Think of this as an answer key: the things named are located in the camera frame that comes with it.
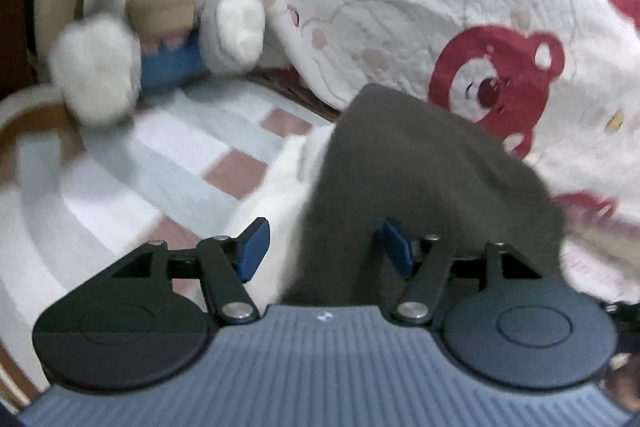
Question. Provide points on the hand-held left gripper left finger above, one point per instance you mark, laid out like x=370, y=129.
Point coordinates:
x=252, y=249

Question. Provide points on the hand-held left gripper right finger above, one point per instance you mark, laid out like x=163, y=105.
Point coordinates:
x=397, y=252

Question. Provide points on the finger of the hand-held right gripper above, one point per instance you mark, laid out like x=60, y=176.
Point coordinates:
x=625, y=322

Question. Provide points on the dark grey knit sweater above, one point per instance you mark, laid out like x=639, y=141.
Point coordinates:
x=410, y=167

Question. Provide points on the folded cream white sweater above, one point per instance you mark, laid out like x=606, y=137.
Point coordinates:
x=280, y=207

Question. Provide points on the checked bed sheet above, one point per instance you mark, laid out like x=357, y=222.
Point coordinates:
x=125, y=187

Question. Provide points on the white bear print quilt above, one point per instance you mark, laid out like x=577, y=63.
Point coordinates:
x=400, y=7

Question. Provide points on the grey white plush rabbit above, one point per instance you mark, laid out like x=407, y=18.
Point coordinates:
x=165, y=12

